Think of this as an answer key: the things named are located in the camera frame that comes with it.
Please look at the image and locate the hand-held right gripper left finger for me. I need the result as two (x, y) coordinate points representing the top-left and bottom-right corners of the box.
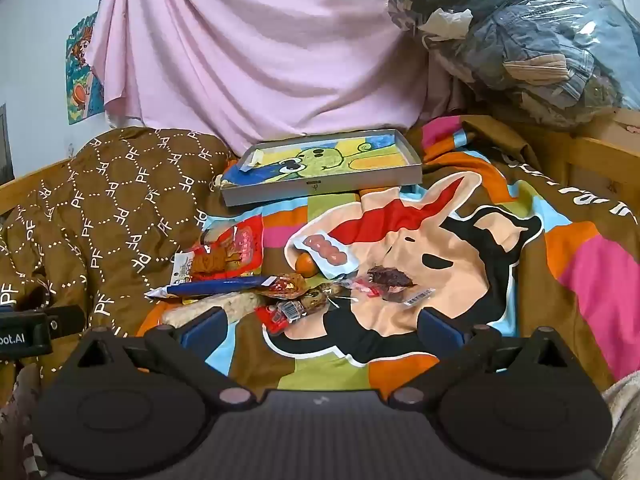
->
(65, 307), (258, 408)

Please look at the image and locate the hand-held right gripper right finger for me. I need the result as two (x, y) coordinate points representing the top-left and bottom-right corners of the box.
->
(388, 307), (577, 408)

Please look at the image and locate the rice cracker packet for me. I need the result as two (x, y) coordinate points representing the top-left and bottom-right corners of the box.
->
(162, 292), (264, 329)

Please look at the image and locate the long blue snack packet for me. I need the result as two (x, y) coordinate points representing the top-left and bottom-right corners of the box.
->
(145, 275), (274, 304)

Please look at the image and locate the brown snack packet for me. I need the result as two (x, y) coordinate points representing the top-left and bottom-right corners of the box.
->
(260, 272), (307, 301)
(299, 287), (332, 312)

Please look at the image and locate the white sausage packet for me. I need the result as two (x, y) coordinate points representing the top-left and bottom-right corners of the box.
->
(292, 230), (359, 279)

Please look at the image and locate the grey tray with cartoon drawing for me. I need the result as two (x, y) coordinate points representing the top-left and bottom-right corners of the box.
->
(220, 127), (424, 208)

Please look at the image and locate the dark jerky packet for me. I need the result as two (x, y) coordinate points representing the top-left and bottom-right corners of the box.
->
(350, 265), (436, 307)

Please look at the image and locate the dark patterned cloth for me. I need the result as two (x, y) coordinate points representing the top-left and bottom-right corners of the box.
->
(0, 362), (49, 480)

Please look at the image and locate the small red snack packet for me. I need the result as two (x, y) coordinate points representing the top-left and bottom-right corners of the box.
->
(255, 302), (304, 336)

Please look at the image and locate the cartoon printed blanket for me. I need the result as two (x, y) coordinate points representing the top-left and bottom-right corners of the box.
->
(137, 115), (640, 401)

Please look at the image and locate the brown patterned quilt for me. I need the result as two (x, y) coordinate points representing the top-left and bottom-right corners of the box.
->
(0, 127), (242, 411)

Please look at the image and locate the beige fleece cloth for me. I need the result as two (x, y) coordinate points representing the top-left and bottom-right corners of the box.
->
(597, 370), (640, 480)

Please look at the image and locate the cardboard box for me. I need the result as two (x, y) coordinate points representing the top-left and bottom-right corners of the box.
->
(575, 107), (640, 147)

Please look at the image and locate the pink bed sheet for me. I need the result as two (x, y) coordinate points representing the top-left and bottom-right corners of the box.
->
(85, 0), (451, 157)

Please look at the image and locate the clear bag of clothes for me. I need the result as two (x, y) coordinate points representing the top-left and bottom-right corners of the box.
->
(387, 0), (640, 128)

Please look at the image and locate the grey wall panel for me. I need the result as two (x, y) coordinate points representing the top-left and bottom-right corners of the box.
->
(0, 105), (14, 186)

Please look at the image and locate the colourful wall poster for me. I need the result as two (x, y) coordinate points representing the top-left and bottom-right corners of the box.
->
(65, 10), (107, 126)

